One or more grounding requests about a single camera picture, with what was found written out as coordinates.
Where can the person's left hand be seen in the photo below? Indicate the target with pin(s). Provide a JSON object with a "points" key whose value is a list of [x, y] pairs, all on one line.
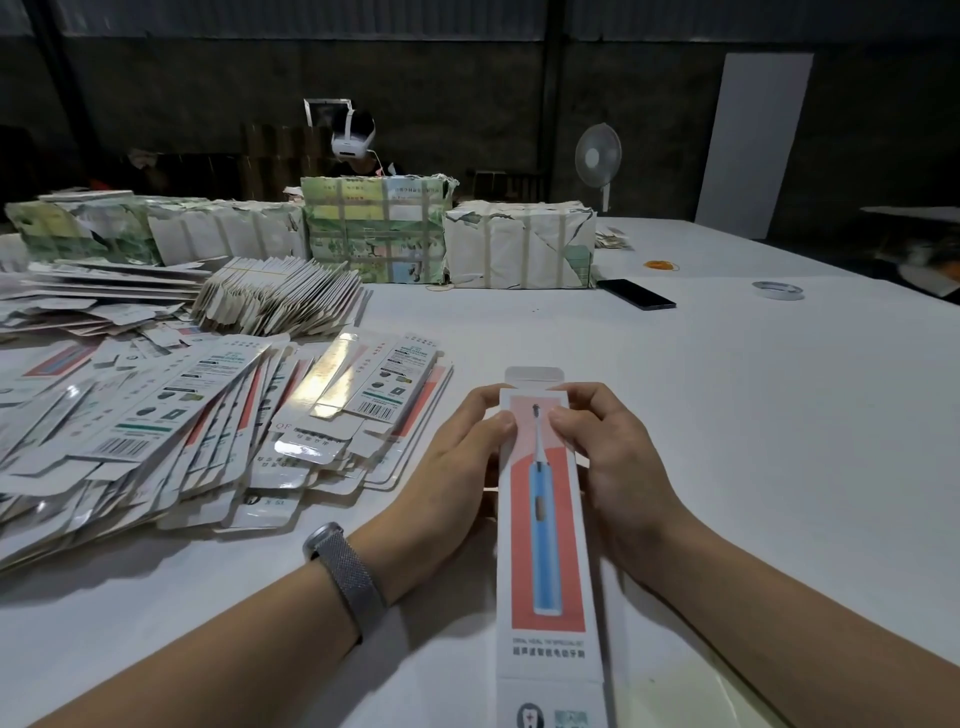
{"points": [[443, 488]]}

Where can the person's right hand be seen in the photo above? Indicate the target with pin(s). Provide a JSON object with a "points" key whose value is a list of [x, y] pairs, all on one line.
{"points": [[623, 465]]}

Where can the toothbrush carton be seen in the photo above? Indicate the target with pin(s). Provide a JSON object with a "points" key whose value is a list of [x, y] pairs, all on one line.
{"points": [[548, 600]]}

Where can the fanned stack of white cartons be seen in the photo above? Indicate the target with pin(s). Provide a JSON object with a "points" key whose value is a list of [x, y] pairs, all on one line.
{"points": [[278, 296]]}

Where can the pile of cartons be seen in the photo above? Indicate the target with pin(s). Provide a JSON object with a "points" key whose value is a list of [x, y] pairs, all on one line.
{"points": [[180, 428]]}

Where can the person's left forearm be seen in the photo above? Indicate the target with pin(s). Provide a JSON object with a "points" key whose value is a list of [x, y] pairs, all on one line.
{"points": [[210, 660]]}

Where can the person's right forearm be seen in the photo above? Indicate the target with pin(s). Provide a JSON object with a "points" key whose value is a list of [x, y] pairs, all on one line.
{"points": [[818, 645]]}

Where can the grey band wristwatch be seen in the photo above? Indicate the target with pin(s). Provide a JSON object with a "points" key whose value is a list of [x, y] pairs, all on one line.
{"points": [[345, 578]]}

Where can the black smartphone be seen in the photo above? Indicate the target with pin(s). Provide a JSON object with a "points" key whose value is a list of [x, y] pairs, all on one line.
{"points": [[636, 294]]}

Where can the small orange tape roll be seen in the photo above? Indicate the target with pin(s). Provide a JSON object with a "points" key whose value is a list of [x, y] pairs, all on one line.
{"points": [[660, 264]]}

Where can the white tape roll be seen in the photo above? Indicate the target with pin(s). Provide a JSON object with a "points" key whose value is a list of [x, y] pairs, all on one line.
{"points": [[758, 290]]}

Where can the small white paper stack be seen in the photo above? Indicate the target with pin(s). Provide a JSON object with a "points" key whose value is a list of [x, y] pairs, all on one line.
{"points": [[611, 237]]}

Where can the green printed wrapped bundle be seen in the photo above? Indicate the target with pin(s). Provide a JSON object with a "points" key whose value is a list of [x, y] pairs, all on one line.
{"points": [[375, 228]]}

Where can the dark wooden chair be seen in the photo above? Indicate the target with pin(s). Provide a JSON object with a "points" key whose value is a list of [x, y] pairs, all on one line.
{"points": [[507, 185]]}

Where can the white standing fan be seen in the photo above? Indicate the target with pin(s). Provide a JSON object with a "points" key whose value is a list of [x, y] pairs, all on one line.
{"points": [[599, 153]]}

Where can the white board panel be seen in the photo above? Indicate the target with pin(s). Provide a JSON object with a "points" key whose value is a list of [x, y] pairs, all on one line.
{"points": [[753, 147]]}

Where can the cluttered side table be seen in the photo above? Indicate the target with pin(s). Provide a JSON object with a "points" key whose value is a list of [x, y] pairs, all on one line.
{"points": [[923, 248]]}

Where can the row of white wrapped bundles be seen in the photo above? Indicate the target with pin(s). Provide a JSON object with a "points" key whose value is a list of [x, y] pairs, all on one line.
{"points": [[158, 233]]}

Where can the white head-mounted camera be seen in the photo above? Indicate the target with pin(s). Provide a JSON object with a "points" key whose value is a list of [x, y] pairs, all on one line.
{"points": [[351, 138]]}

